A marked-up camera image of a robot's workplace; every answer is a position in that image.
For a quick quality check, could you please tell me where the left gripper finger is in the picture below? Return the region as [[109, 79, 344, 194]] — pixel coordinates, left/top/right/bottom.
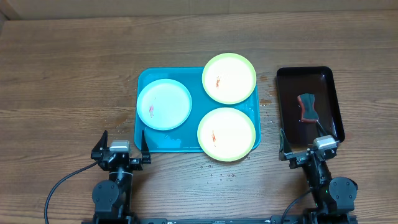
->
[[91, 130, 108, 152], [141, 130, 150, 159]]

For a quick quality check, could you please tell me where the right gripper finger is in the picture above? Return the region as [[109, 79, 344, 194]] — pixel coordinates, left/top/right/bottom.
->
[[279, 128, 292, 156], [315, 120, 328, 137]]

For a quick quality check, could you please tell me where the red and black sponge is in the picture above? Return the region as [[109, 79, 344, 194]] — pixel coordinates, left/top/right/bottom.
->
[[297, 93, 319, 123]]

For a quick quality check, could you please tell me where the light blue plate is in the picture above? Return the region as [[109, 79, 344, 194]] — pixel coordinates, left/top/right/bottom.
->
[[136, 79, 192, 131]]

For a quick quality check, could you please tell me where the yellow-green plate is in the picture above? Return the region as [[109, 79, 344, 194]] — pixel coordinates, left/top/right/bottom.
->
[[201, 53, 257, 105], [197, 107, 256, 162]]

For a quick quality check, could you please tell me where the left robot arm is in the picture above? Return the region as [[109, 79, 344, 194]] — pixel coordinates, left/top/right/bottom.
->
[[91, 131, 151, 224]]

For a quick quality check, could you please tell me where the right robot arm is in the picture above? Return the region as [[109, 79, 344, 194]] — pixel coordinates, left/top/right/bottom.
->
[[277, 121, 358, 223]]

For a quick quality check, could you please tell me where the teal plastic tray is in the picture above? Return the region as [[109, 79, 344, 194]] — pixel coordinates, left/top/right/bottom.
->
[[134, 67, 261, 152]]

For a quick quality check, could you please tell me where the black rectangular tray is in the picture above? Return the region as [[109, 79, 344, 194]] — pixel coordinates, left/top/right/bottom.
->
[[276, 66, 345, 146]]

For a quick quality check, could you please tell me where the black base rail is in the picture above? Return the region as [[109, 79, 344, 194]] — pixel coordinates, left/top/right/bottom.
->
[[81, 215, 358, 224]]

